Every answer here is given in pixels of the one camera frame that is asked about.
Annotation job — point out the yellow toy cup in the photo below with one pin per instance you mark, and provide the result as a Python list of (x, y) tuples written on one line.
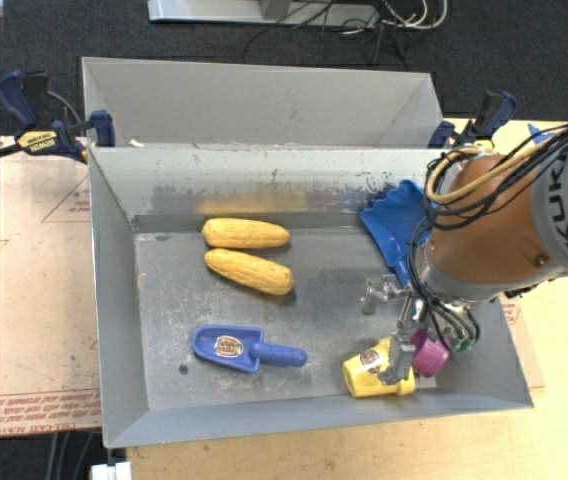
[(366, 375)]

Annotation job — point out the grey metal bin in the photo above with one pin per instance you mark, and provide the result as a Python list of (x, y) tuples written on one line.
[(244, 318)]

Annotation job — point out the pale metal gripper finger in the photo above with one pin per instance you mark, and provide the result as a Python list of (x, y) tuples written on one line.
[(381, 290), (398, 360)]

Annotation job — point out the pink toy cup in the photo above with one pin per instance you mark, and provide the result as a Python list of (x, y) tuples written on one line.
[(431, 358)]

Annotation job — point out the yellow toy corn cob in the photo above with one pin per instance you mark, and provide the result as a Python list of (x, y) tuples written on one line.
[(249, 270), (245, 233)]

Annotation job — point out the brown cardboard board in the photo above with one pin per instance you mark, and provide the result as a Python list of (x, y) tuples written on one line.
[(44, 293)]

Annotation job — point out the small blue toy shovel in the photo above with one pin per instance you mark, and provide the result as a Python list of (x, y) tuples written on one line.
[(244, 350)]

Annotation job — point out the large blue plastic scoop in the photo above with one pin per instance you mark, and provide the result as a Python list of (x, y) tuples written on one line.
[(394, 218)]

